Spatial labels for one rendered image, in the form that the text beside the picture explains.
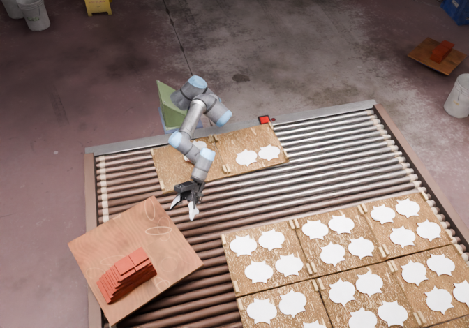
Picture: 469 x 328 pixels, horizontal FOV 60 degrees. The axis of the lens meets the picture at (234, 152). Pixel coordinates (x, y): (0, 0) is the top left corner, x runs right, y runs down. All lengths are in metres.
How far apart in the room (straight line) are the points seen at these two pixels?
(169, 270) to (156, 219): 0.30
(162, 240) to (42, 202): 1.82
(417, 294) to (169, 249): 1.27
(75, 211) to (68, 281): 0.61
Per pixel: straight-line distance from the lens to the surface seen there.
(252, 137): 2.70
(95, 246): 2.22
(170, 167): 2.54
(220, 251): 2.24
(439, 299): 2.38
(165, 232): 2.18
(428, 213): 2.63
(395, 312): 2.26
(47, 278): 3.43
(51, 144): 4.19
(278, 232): 2.29
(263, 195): 2.44
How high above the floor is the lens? 2.94
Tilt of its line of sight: 50 degrees down
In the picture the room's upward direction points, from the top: 3 degrees clockwise
